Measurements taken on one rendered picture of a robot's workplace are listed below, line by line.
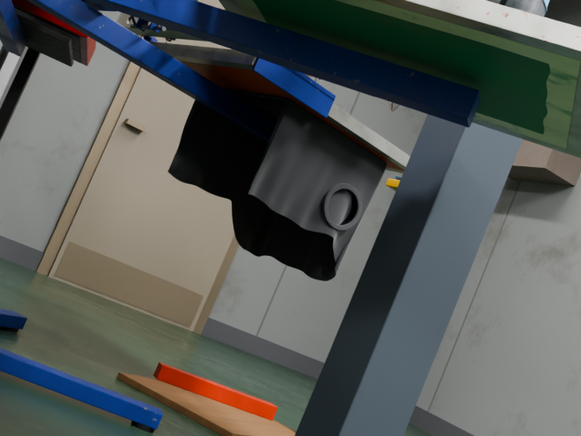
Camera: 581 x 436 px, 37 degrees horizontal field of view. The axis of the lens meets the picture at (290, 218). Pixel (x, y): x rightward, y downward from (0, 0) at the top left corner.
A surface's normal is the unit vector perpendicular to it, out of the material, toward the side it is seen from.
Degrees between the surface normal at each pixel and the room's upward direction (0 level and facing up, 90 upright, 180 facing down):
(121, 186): 90
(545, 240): 90
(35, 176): 90
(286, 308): 90
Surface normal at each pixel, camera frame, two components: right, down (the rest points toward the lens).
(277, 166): 0.46, 0.22
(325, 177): 0.68, 0.30
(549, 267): -0.80, -0.39
